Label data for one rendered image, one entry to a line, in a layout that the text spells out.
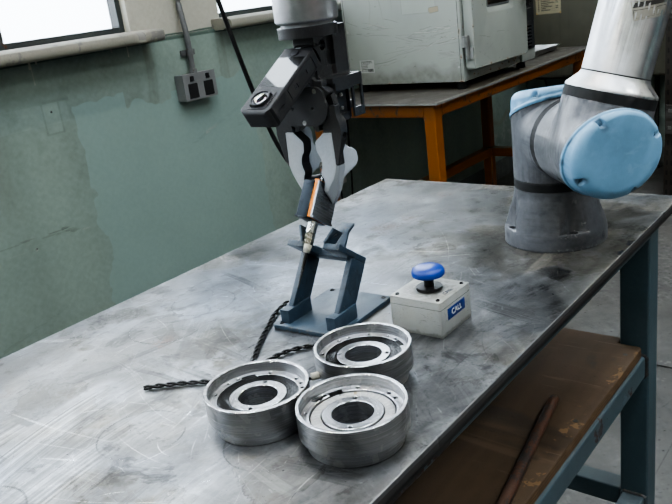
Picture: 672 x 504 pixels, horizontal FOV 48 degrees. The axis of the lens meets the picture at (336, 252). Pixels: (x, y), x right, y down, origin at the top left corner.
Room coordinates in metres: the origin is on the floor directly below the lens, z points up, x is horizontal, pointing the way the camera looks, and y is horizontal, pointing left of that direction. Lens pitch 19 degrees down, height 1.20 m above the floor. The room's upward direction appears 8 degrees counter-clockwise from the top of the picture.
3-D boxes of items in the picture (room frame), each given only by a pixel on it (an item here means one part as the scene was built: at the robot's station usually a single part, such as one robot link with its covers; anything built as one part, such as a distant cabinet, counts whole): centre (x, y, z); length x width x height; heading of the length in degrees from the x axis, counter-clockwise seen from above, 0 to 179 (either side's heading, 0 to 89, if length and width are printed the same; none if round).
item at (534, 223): (1.10, -0.34, 0.85); 0.15 x 0.15 x 0.10
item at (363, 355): (0.74, -0.01, 0.82); 0.10 x 0.10 x 0.04
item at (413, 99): (3.43, -0.66, 0.39); 1.50 x 0.62 x 0.78; 140
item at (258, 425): (0.67, 0.10, 0.82); 0.10 x 0.10 x 0.04
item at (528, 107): (1.09, -0.34, 0.97); 0.13 x 0.12 x 0.14; 6
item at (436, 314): (0.86, -0.11, 0.82); 0.08 x 0.07 x 0.05; 140
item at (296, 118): (0.94, -0.01, 1.10); 0.09 x 0.08 x 0.12; 143
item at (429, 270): (0.85, -0.11, 0.85); 0.04 x 0.04 x 0.05
